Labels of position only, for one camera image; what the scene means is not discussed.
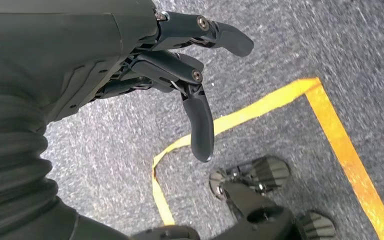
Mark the black robot foot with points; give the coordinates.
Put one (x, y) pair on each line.
(255, 205)

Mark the black robot leg shell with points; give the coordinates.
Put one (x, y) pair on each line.
(165, 233)

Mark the yellow floor tape square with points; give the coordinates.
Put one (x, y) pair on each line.
(337, 139)

